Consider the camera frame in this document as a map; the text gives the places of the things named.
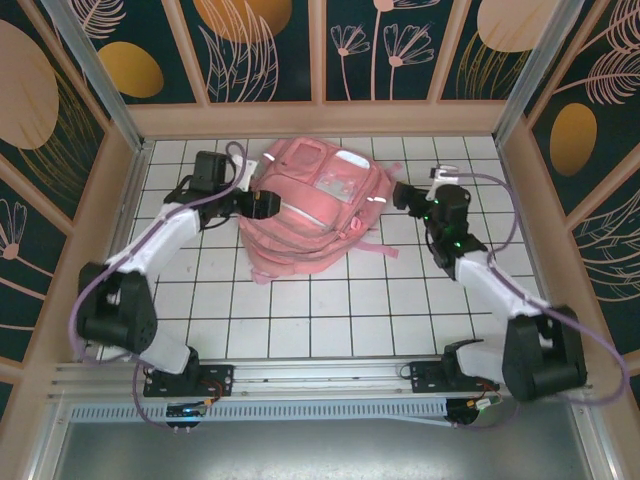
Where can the pink backpack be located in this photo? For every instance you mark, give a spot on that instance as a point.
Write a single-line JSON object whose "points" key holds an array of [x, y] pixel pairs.
{"points": [[310, 225]]}

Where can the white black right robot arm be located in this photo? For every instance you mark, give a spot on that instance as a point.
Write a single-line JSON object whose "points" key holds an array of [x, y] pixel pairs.
{"points": [[480, 275]]}

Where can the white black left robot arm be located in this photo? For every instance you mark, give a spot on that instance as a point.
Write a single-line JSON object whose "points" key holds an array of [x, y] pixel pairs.
{"points": [[170, 230]]}

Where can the small circuit board green light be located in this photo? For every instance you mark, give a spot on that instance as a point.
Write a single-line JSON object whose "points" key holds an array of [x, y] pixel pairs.
{"points": [[185, 411], [482, 403]]}

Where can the grey metal sheet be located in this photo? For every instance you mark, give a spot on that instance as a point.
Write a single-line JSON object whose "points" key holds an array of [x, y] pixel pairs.
{"points": [[320, 450]]}

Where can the aluminium side rail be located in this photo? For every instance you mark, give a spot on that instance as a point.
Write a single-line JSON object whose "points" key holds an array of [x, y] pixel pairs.
{"points": [[132, 185]]}

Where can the aluminium frame post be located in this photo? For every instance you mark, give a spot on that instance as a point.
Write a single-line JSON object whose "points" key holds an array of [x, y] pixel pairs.
{"points": [[540, 65], [92, 65]]}

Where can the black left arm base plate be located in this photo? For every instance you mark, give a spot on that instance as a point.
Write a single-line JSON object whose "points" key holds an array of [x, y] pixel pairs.
{"points": [[220, 377]]}

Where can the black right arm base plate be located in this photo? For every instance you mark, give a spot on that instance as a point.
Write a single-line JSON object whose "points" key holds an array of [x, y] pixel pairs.
{"points": [[425, 377]]}

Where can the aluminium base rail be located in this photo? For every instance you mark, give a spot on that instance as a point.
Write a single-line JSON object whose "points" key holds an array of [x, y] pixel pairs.
{"points": [[325, 375]]}

